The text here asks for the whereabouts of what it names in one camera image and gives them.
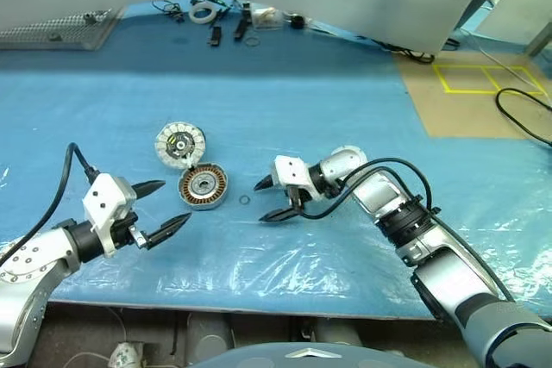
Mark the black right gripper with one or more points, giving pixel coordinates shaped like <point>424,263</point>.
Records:
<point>297,201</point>

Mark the grey robot torso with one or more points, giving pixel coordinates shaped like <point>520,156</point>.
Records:
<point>302,355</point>

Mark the clear bag with white part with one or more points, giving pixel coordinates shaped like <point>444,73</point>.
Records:
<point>265,19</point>

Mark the motor housing with copper windings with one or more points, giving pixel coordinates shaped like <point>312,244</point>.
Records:
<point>202,189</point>

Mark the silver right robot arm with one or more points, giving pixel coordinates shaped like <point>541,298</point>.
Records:
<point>448,273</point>

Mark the motor lid with circuit board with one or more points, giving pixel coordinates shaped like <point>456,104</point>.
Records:
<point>180,144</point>

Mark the perforated metal plate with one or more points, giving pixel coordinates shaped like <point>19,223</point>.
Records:
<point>56,32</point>

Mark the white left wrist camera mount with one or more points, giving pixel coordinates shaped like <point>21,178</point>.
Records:
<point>103,200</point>

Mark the white printed cup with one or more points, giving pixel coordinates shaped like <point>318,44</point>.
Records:
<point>125,355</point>

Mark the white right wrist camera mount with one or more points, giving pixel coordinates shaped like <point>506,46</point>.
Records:
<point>293,170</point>

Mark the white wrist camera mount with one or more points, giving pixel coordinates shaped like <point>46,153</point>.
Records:
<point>103,200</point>
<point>293,170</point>

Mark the long black tool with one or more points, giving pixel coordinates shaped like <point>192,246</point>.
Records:
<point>241,23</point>

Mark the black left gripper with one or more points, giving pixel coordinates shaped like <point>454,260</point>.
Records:
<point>125,230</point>

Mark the blue table mat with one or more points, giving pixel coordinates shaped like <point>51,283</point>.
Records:
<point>302,105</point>

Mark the small black cylinder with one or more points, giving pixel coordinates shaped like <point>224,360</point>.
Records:
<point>296,21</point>

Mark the white tape roll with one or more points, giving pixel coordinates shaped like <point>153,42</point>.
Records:
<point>194,14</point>

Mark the short black tool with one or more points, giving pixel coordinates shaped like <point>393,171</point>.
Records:
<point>215,36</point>

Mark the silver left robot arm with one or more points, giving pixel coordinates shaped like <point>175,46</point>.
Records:
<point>26,264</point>

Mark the yellow tape marking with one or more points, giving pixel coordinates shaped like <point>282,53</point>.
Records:
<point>444,79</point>

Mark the brown board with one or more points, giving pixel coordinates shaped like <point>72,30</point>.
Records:
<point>466,114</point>

